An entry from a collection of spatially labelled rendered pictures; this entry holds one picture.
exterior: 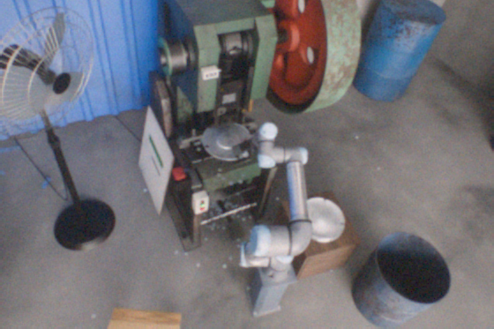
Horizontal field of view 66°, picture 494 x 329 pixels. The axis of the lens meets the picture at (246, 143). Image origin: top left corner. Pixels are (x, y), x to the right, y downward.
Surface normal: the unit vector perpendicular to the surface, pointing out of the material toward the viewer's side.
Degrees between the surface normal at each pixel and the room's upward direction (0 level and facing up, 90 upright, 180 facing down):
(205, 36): 45
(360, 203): 0
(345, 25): 52
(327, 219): 0
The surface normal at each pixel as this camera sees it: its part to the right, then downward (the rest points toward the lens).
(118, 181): 0.12, -0.67
